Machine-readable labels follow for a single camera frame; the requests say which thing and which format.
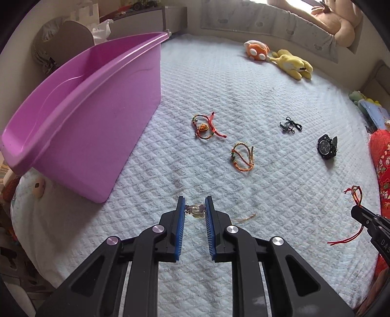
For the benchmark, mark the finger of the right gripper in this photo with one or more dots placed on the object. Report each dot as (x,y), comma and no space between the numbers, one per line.
(377,226)

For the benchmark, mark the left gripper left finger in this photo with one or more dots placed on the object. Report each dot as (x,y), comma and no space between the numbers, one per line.
(120,278)

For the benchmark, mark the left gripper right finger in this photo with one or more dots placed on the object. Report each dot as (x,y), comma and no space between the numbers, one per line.
(269,278)

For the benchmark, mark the black wrist watch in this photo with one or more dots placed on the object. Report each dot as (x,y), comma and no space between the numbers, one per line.
(327,147)

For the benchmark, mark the black cord jewelry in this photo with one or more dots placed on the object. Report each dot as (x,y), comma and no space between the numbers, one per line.
(290,126)

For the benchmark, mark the red floral pillow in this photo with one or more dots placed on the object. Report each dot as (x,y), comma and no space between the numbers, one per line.
(379,150)

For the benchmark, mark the green blue plush toy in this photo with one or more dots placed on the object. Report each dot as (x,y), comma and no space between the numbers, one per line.
(376,116)

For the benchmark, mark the purple plastic bin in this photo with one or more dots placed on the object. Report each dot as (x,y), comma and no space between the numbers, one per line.
(80,125)

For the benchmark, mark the yellow plush toy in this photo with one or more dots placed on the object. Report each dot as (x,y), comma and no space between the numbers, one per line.
(294,66)

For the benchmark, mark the orange white plush toy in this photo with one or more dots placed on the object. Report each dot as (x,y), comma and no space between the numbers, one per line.
(256,50)

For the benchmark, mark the grey padded bed bumper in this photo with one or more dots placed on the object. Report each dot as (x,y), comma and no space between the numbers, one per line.
(257,18)

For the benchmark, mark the grey chair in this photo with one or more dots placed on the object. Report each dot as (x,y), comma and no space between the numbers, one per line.
(58,41)

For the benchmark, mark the white wipes pack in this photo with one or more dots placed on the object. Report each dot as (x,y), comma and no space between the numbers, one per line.
(101,31)

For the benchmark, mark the grey white cabinet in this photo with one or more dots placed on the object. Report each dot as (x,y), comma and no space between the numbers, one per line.
(169,19)

